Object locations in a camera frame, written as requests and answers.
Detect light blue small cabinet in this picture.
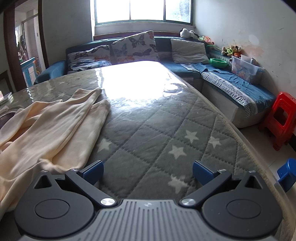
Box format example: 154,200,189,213
21,57,37,87

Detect butterfly pillow lying flat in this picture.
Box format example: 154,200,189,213
67,45,112,74

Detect window with green frame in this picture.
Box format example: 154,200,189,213
94,0,193,25

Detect colourful plush toys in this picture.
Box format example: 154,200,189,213
199,36,215,45

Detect clear plastic storage box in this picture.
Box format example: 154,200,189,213
231,56,265,84

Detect brown plush toys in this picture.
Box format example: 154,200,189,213
221,45,242,58

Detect grey star quilted tablecloth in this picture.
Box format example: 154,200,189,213
1,61,294,240

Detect blue plastic stool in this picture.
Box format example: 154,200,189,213
277,158,296,192

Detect white plush toy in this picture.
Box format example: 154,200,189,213
180,28,199,40

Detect blue corner sofa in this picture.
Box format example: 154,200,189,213
34,36,276,128

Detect butterfly pillow upright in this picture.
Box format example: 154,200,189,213
111,30,159,64

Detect cream knit garment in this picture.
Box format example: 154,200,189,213
1,88,110,214

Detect red plastic stool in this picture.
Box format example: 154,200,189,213
260,92,296,151

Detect green plastic bowl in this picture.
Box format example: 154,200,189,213
210,58,228,68

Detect grey cushion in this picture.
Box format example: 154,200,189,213
171,39,209,64

